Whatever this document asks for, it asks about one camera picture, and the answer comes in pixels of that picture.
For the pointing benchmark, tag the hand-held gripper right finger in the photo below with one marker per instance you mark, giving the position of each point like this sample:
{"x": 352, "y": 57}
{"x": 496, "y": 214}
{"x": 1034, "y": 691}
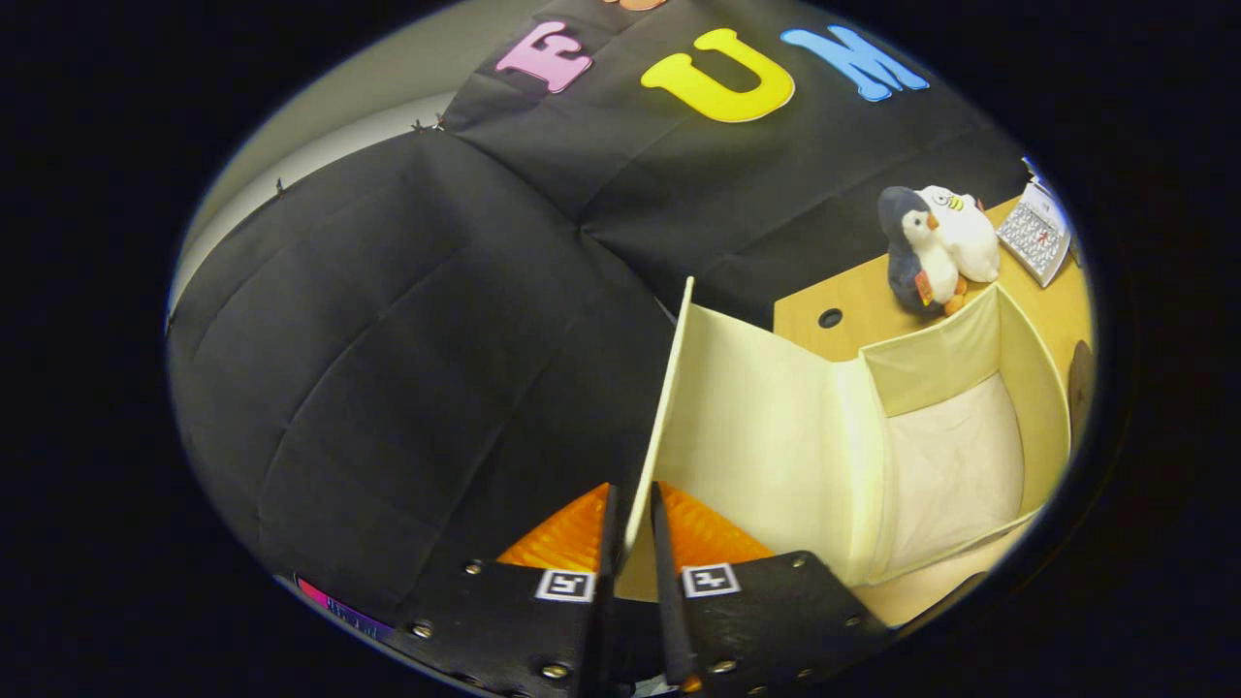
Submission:
{"x": 766, "y": 620}

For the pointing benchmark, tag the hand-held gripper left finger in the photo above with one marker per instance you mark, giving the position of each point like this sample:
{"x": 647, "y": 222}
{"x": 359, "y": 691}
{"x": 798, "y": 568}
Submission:
{"x": 524, "y": 630}

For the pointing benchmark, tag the beige fabric storage box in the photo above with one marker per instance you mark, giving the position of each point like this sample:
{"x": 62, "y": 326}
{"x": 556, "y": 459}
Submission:
{"x": 766, "y": 436}

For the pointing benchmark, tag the brown fuzzy shoe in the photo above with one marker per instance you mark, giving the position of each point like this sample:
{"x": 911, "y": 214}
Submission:
{"x": 1082, "y": 388}

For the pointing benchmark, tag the pink purple printed strip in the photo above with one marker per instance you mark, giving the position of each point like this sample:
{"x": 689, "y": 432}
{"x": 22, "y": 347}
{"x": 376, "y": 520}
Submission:
{"x": 339, "y": 609}

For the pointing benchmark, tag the black backdrop cloth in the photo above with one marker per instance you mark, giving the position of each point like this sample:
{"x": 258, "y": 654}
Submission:
{"x": 388, "y": 339}

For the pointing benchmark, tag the grey penguin plush toy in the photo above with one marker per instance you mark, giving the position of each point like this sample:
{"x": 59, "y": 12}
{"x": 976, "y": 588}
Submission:
{"x": 916, "y": 257}

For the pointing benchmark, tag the white duck plush toy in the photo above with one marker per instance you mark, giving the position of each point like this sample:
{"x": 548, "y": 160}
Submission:
{"x": 970, "y": 237}

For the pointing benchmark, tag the patterned cover book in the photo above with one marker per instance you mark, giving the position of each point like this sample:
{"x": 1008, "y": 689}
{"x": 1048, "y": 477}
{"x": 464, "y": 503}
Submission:
{"x": 1035, "y": 233}

